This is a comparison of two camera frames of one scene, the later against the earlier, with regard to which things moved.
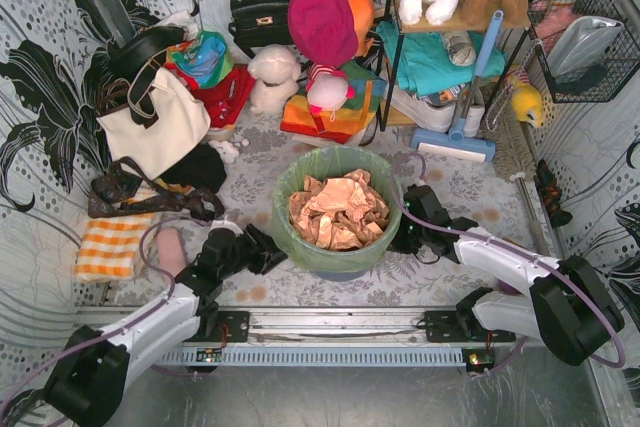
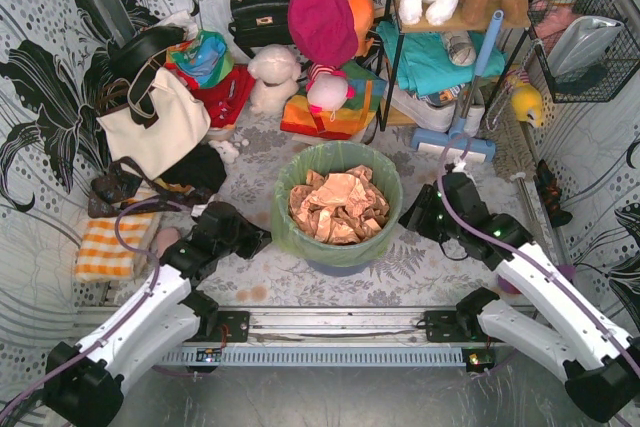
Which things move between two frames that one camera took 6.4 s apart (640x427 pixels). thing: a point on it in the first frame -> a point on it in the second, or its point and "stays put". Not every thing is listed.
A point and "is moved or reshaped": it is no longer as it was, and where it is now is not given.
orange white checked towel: [109, 247] stays put
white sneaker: [440, 118] stays put
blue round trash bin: [342, 276] is moved or reshaped
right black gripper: [410, 242] -> [420, 212]
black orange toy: [551, 194] stays put
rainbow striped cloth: [338, 125] stays put
